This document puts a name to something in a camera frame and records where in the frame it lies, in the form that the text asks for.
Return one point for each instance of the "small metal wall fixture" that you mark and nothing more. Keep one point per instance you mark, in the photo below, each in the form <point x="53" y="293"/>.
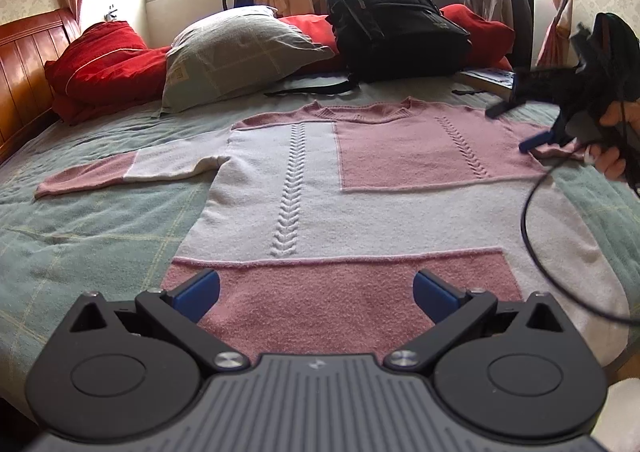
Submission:
<point x="110" y="13"/>

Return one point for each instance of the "wooden headboard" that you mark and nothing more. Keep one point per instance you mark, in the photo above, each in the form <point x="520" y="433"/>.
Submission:
<point x="25" y="72"/>

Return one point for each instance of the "black backpack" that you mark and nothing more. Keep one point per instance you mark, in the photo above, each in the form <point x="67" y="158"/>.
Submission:
<point x="395" y="32"/>

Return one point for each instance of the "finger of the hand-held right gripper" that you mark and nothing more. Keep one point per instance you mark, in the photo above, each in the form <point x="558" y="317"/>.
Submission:
<point x="505" y="107"/>
<point x="535" y="142"/>

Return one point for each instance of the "white blue paperback book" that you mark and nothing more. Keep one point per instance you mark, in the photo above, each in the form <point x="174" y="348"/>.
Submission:
<point x="492" y="79"/>

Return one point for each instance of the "grey green plaid pillow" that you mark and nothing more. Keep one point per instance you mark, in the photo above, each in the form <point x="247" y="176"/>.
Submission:
<point x="235" y="57"/>

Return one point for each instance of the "person's right hand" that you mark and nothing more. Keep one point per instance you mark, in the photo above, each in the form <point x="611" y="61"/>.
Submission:
<point x="612" y="164"/>

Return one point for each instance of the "pink and white sweater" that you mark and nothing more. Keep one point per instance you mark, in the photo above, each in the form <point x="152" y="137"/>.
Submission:
<point x="325" y="212"/>

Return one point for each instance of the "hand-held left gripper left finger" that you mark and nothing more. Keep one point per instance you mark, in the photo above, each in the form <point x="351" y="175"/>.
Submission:
<point x="200" y="293"/>

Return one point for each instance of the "red piped pillow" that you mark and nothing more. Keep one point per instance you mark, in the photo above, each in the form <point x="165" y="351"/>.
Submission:
<point x="100" y="67"/>

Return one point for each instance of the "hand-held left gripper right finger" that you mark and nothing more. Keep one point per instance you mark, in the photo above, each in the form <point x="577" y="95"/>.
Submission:
<point x="434" y="296"/>

